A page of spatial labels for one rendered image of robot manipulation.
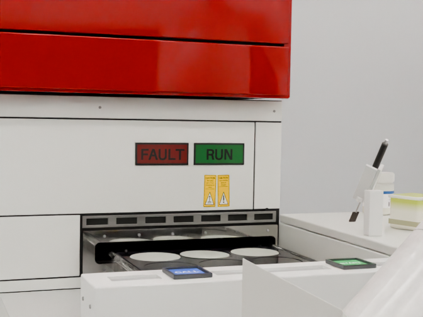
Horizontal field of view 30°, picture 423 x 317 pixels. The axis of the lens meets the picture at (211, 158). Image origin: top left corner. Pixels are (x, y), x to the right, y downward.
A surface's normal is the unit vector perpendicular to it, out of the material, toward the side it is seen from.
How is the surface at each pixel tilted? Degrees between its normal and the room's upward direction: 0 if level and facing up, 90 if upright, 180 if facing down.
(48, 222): 90
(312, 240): 90
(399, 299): 55
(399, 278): 48
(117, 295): 90
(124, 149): 90
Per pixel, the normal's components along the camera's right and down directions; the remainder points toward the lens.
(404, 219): -0.78, 0.02
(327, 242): -0.94, 0.00
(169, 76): 0.35, 0.06
